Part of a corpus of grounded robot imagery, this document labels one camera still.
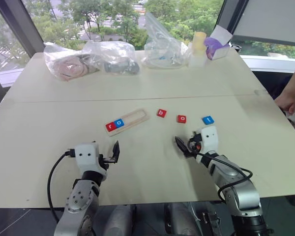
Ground plastic bag with pink contents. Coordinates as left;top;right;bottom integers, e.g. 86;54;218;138
43;42;101;82

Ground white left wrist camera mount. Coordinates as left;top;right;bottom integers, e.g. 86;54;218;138
74;143;108;182

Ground purple tissue box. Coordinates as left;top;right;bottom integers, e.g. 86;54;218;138
203;24;234;61

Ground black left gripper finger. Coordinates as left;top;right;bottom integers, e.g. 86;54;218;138
112;140;120;163

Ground translucent white plastic container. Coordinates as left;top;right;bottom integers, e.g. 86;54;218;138
188;42;207;68

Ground grey window blind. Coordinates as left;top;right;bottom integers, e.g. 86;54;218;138
232;0;295;48

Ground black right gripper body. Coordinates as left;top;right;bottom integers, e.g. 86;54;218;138
188;131;203;157

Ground white window sill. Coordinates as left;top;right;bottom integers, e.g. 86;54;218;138
240;55;295;74

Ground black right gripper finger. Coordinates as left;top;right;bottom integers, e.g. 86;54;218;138
175;136;196;158

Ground yellow stacked cups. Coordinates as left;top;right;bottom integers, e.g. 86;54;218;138
191;31;207;59

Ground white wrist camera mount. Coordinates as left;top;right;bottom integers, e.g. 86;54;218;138
200;126;218;154
74;143;108;182

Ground dark window frame pillar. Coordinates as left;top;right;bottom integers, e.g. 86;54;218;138
215;0;250;35
0;0;45;59

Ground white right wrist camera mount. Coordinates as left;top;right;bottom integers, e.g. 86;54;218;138
200;126;218;154

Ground black metal bracket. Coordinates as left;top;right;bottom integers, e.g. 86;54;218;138
202;210;222;225

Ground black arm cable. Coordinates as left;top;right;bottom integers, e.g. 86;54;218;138
47;148;76;224
194;151;253;203

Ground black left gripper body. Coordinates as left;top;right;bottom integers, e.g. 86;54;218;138
98;153;118;170

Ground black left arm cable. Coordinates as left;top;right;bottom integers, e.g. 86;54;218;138
47;148;76;224

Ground person's bare hand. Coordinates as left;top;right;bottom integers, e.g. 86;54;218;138
274;92;295;114

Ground long wooden letter tray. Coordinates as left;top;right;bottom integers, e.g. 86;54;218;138
105;108;149;138

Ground clear plastic bag with cables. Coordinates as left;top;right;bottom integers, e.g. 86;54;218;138
140;11;191;69

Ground dark navy garment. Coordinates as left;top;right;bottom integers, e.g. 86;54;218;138
252;71;295;100

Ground plastic bag with dark contents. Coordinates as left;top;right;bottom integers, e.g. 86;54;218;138
82;40;140;76

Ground grey rounded shape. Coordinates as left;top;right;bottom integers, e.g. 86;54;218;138
102;204;137;236
164;203;201;236

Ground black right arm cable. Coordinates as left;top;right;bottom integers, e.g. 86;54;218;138
194;151;253;203

